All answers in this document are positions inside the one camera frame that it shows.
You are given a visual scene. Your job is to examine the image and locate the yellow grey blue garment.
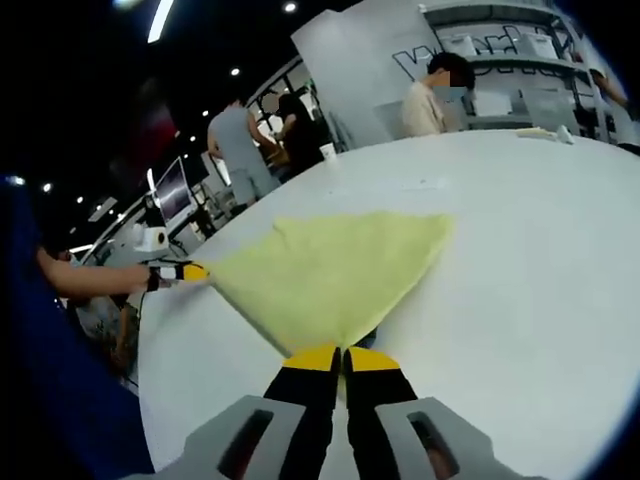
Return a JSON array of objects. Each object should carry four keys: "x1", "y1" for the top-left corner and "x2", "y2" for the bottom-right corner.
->
[{"x1": 202, "y1": 210, "x2": 457, "y2": 401}]

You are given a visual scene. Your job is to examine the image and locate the ceiling strip light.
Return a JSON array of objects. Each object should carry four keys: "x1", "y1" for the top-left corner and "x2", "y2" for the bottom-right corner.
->
[{"x1": 147, "y1": 0, "x2": 175, "y2": 45}]

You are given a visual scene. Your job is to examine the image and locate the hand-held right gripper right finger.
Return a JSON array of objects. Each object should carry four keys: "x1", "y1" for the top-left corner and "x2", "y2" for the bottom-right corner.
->
[{"x1": 345, "y1": 344, "x2": 506, "y2": 480}]

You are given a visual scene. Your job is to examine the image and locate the yellow folded cloth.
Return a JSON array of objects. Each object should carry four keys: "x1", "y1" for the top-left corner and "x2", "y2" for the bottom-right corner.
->
[{"x1": 514, "y1": 127, "x2": 559, "y2": 141}]

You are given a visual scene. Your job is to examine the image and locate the white storage bin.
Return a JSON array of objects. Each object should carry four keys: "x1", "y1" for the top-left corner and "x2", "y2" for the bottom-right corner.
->
[
  {"x1": 519, "y1": 34, "x2": 554, "y2": 56},
  {"x1": 447, "y1": 34, "x2": 481, "y2": 56}
]

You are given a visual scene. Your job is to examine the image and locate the person's blue clothing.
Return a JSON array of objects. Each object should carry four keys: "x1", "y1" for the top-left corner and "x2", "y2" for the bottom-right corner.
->
[{"x1": 0, "y1": 174, "x2": 156, "y2": 480}]

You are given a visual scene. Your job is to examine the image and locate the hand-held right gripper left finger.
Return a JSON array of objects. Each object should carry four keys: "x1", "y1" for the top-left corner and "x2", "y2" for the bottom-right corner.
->
[{"x1": 182, "y1": 343, "x2": 344, "y2": 480}]

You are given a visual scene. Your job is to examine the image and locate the computer monitor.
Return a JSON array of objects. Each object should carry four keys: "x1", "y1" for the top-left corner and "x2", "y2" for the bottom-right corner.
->
[{"x1": 154, "y1": 155, "x2": 194, "y2": 221}]

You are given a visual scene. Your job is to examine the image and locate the grey metal shelf rack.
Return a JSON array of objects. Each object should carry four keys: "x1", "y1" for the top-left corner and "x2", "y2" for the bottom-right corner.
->
[{"x1": 419, "y1": 2, "x2": 601, "y2": 136}]

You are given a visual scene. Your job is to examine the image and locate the grey chair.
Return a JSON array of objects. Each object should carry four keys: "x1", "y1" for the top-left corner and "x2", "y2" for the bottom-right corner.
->
[{"x1": 519, "y1": 87, "x2": 581, "y2": 134}]

